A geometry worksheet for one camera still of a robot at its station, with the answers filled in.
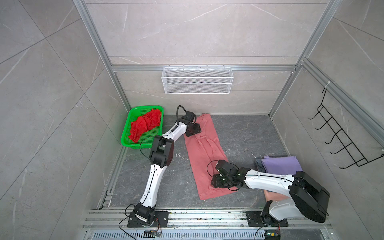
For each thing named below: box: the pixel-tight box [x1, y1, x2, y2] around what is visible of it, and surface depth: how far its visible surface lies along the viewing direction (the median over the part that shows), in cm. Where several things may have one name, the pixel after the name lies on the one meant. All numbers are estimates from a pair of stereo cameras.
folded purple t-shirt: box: [261, 155, 303, 175], surface depth 87 cm
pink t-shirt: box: [183, 113, 238, 200], surface depth 98 cm
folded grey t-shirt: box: [255, 157, 267, 173], surface depth 89 cm
